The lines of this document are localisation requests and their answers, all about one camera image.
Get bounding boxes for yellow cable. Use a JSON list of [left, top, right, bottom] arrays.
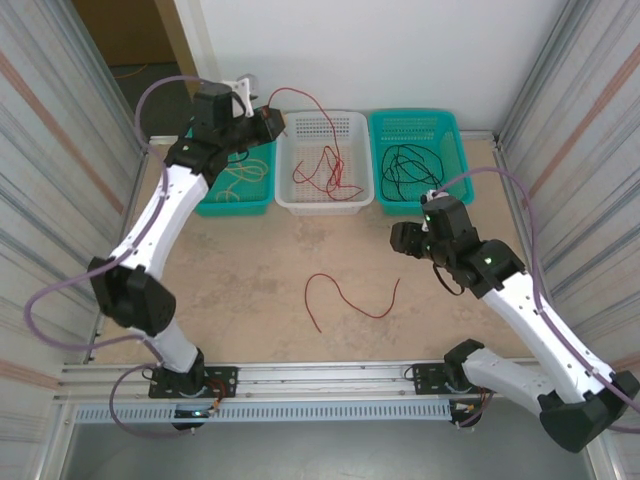
[[218, 169, 269, 203], [227, 158, 271, 182]]

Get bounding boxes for teal plastic perforated basket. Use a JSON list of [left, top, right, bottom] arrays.
[[367, 108, 476, 214], [187, 112, 279, 218]]

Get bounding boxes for white plastic perforated basket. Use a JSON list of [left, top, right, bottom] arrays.
[[273, 110, 376, 218]]

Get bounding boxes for aluminium table edge profile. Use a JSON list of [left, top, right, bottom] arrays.
[[147, 132, 501, 147]]

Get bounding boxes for brown wooden door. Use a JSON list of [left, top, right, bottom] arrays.
[[72, 0, 211, 115]]

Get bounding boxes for thin black wrist wire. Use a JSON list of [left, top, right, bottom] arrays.
[[431, 262, 465, 297]]

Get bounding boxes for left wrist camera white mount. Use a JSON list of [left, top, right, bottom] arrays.
[[222, 73, 261, 120]]

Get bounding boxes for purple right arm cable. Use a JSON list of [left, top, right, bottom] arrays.
[[432, 167, 640, 434]]

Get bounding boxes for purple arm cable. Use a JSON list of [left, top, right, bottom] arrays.
[[23, 74, 239, 351], [432, 167, 640, 434]]

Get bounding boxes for orange floor cable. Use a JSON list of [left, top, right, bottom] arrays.
[[110, 62, 151, 81]]

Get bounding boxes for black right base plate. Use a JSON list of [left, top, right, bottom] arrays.
[[410, 363, 454, 396]]

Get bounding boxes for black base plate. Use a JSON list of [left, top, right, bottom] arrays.
[[148, 366, 239, 400], [410, 363, 454, 396]]

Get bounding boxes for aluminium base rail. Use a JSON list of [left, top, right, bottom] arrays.
[[58, 362, 544, 404]]

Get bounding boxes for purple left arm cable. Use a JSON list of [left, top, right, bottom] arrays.
[[23, 74, 239, 351]]

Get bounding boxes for grey slotted cable duct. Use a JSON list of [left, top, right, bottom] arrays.
[[73, 402, 454, 426]]

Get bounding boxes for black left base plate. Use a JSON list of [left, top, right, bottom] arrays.
[[148, 366, 239, 400]]

